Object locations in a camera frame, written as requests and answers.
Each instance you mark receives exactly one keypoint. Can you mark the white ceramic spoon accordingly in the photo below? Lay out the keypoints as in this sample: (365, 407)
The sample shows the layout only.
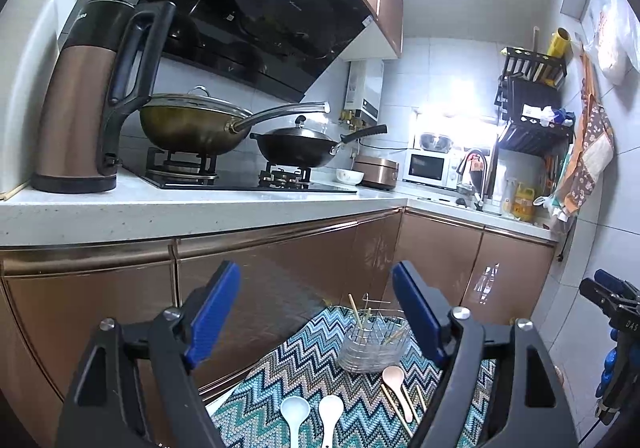
(330, 410)
(292, 410)

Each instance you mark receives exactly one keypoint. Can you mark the yellow bottle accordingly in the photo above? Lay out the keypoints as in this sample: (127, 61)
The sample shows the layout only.
(524, 203)

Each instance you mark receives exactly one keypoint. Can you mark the white bowl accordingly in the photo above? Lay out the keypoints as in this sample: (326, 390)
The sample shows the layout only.
(350, 177)

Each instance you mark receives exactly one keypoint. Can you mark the brown electric kettle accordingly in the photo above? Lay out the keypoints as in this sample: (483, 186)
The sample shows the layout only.
(75, 117)

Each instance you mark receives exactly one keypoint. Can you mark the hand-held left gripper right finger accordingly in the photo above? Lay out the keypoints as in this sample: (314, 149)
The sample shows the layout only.
(420, 318)

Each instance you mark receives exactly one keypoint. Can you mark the brown rice cooker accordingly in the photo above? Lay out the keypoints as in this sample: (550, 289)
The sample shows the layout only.
(377, 172)

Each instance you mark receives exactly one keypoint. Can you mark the brown floral apron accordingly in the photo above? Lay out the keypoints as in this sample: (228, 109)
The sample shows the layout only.
(592, 147)

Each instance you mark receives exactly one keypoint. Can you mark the black wok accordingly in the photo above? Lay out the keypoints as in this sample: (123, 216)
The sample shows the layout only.
(295, 152)

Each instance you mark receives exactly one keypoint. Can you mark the black wok lid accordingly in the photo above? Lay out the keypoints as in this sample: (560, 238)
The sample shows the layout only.
(300, 130)

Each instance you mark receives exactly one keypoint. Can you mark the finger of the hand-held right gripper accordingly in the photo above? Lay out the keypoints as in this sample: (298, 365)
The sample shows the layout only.
(607, 276)
(597, 293)

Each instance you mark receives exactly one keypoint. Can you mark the pink spoon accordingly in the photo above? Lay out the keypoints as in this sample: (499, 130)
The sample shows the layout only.
(394, 378)

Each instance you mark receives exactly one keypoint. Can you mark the black range hood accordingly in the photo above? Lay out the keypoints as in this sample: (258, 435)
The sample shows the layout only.
(270, 7)

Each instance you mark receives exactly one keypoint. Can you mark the white water heater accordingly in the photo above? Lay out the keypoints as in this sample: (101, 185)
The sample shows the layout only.
(364, 87)

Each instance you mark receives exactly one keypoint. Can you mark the zigzag patterned cloth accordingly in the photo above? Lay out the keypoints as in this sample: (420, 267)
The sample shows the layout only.
(300, 368)

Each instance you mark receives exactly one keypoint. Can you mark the yellow roll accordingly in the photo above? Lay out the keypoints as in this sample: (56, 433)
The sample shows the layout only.
(559, 43)

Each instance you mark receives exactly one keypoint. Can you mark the black dish rack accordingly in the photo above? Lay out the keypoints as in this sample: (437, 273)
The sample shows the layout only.
(532, 132)

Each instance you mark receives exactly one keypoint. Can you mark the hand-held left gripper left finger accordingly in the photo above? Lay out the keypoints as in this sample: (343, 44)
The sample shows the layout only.
(210, 323)

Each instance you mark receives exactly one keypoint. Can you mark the glass wok lid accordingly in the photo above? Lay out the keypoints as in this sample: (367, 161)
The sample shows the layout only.
(195, 102)

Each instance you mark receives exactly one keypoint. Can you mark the steel faucet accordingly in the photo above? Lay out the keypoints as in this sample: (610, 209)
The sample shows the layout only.
(480, 167)

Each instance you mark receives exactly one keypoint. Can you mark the bronze wok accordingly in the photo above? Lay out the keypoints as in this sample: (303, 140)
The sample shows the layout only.
(190, 135)

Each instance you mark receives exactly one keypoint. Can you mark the steel bowls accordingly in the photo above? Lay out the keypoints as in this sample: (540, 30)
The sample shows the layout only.
(435, 141)

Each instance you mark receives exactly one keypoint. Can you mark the brown kitchen base cabinets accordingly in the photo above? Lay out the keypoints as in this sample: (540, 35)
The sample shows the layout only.
(280, 268)

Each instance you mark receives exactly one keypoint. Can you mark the person's right hand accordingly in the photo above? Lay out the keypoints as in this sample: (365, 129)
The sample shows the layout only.
(607, 373)

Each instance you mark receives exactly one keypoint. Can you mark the wooden stick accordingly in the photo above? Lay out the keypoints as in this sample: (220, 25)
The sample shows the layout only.
(533, 37)

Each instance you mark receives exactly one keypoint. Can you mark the black gas stove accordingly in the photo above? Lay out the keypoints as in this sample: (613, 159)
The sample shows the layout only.
(235, 180)

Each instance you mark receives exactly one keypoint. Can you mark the white microwave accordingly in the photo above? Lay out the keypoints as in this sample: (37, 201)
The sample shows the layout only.
(425, 167)

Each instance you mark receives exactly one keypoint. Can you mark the blue cloth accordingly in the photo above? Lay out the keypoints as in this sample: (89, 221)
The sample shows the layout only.
(564, 116)

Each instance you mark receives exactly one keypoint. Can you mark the white bottle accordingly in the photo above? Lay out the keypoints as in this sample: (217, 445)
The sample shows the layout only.
(509, 198)

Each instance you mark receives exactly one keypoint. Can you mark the white plastic bag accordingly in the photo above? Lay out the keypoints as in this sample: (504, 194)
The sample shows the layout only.
(612, 47)

